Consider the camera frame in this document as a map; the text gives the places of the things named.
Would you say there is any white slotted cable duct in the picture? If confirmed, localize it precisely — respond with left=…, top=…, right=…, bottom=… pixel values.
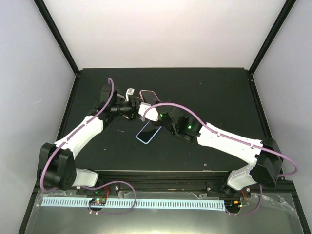
left=41, top=197, right=226, bottom=211

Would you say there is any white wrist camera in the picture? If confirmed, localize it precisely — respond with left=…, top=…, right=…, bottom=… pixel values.
left=125, top=88, right=135, bottom=102
left=138, top=102, right=158, bottom=122

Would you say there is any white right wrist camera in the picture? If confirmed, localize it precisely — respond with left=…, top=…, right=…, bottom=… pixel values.
left=138, top=102, right=158, bottom=122

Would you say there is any left black frame post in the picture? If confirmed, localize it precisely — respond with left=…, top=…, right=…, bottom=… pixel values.
left=33, top=0, right=79, bottom=75

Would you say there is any black frame post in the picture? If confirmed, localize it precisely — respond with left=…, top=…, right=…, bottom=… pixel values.
left=33, top=0, right=79, bottom=75
left=248, top=0, right=296, bottom=75

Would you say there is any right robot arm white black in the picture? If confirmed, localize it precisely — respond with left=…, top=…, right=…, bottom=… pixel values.
left=156, top=104, right=283, bottom=196

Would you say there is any right black frame post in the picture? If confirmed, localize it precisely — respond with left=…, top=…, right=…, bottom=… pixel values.
left=248, top=0, right=296, bottom=75

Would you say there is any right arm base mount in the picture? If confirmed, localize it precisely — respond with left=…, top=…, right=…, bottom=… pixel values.
left=206, top=181, right=251, bottom=198

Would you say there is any phone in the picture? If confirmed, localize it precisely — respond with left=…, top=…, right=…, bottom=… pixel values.
left=139, top=90, right=160, bottom=105
left=136, top=121, right=162, bottom=145

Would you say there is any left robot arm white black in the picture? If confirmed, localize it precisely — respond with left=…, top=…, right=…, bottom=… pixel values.
left=37, top=79, right=139, bottom=195

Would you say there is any phone in blue case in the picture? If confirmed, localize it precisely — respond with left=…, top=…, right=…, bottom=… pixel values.
left=136, top=121, right=162, bottom=145

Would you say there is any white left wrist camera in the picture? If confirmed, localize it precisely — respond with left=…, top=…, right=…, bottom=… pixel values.
left=125, top=88, right=135, bottom=102

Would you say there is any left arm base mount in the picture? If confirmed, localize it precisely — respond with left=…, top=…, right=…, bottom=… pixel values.
left=76, top=182, right=120, bottom=196

